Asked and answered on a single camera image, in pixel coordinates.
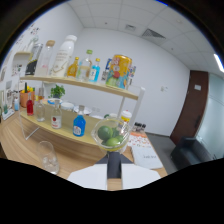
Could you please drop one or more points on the large white milk bottle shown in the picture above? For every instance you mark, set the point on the large white milk bottle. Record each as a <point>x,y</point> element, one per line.
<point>63,58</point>

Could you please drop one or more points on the blue liquid bottle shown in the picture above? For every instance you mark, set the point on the blue liquid bottle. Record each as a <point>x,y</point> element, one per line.
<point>79,126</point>

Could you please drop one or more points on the small red liquid bottle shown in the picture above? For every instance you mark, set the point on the small red liquid bottle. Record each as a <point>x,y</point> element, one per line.
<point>30,107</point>

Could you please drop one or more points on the clear bottle green cap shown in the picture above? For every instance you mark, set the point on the clear bottle green cap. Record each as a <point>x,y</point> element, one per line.
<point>85,68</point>

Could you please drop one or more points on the yellow printed drink can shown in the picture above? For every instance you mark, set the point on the yellow printed drink can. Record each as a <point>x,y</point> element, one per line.
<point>119,71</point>

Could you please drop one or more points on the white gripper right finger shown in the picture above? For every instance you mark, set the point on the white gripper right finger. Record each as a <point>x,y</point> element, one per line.
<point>140,175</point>

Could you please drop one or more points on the clear bottle orange cap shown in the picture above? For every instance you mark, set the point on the clear bottle orange cap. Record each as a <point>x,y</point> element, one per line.
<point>40,111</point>

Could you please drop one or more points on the white wood two-tier shelf rack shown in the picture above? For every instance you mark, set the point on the white wood two-tier shelf rack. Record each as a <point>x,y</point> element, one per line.
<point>66,131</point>

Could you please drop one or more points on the wooden wall shelf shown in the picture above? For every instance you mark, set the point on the wooden wall shelf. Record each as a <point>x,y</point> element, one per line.
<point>21,53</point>

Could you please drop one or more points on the white notebook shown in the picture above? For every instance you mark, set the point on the white notebook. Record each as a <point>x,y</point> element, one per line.
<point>146,157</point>

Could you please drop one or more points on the ceiling air vent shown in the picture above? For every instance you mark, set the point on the ceiling air vent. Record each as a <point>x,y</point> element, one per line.
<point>152,33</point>

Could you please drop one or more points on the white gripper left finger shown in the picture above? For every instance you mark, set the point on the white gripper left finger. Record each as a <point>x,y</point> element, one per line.
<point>90,176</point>

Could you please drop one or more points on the black chair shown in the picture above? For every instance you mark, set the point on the black chair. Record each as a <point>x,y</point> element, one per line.
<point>190,151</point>

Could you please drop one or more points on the brown door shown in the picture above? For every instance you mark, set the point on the brown door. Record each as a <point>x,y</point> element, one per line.
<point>191,106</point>

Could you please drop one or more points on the white bottle blue base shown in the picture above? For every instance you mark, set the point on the white bottle blue base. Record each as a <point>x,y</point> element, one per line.
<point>16,105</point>

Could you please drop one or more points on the small light blue bottle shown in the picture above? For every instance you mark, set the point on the small light blue bottle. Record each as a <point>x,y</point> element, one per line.
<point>94,72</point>

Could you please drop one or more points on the clear glass with ice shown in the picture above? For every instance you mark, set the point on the clear glass with ice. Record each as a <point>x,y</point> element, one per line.
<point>49,160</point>

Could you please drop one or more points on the green potted plant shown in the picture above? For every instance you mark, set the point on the green potted plant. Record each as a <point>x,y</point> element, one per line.
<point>57,91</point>

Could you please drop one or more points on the clear cup of limes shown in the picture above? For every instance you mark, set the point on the clear cup of limes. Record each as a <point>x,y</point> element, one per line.
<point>110,135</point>

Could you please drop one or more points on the small clear bottle blue cap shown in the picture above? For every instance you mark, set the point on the small clear bottle blue cap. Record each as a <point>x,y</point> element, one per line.
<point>106,70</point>

